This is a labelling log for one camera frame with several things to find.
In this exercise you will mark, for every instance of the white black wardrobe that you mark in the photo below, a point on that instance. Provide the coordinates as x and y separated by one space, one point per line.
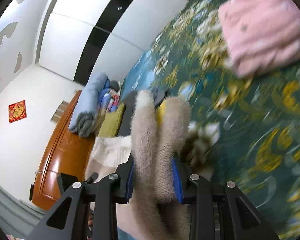
80 37

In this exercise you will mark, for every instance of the colourful patterned folded blanket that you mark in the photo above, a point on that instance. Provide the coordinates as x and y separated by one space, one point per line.
108 98

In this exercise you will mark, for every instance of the red wall decoration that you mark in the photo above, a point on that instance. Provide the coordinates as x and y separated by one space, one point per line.
17 111

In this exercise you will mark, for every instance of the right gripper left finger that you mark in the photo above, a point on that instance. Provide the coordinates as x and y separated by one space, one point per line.
68 217

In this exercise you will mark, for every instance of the olive green knit sweater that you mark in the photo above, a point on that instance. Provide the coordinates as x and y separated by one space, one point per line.
112 122

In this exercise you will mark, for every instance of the pink folded garment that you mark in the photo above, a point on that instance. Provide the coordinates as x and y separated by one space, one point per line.
261 35

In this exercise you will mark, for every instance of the wooden headboard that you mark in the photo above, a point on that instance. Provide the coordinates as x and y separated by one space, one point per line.
66 153

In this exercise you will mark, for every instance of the blue grey folded quilt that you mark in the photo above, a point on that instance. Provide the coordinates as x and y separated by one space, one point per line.
86 110

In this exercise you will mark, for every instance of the beige fuzzy sweater yellow pattern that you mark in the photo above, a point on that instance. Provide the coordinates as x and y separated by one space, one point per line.
153 211

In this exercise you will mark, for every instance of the dark grey folded garment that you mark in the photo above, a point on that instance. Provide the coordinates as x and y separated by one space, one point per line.
136 103

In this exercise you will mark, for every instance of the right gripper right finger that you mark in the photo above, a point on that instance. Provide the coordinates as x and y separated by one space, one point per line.
218 211

